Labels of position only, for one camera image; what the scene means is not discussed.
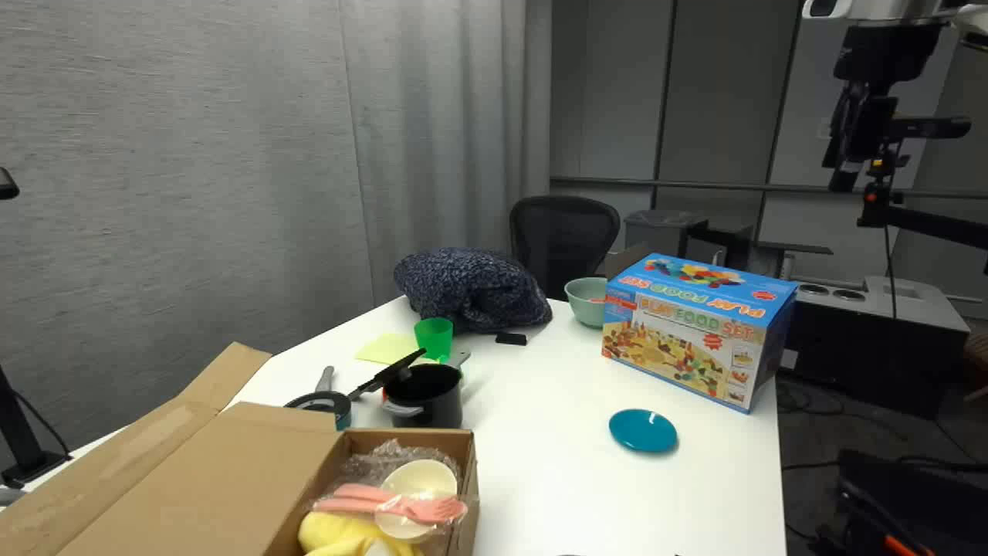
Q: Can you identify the light green bowl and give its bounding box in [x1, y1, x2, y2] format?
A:
[566, 278, 608, 331]

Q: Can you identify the pink plastic spoon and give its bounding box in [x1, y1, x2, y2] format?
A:
[314, 482, 467, 526]

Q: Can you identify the small black object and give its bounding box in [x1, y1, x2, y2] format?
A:
[493, 331, 529, 347]

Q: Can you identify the colourful toy food box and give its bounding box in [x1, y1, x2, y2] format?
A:
[602, 253, 797, 414]

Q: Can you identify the black office chair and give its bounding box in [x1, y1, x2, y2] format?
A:
[511, 196, 621, 300]

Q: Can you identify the grey cabinet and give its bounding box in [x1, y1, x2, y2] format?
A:
[784, 274, 970, 420]

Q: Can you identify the green plastic cup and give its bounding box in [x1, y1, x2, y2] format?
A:
[415, 317, 453, 363]

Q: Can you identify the brown cardboard box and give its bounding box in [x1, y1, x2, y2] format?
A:
[0, 342, 479, 556]

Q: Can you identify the yellow plastic toy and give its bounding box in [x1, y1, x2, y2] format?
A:
[298, 514, 417, 556]

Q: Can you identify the yellow sticky note pad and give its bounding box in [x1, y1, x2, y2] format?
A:
[354, 334, 417, 364]

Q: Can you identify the cream plastic bowl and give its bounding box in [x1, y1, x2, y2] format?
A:
[374, 461, 460, 545]

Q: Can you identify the blue plate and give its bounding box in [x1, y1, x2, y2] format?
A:
[608, 407, 680, 455]

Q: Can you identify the black pot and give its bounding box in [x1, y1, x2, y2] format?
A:
[382, 364, 465, 430]

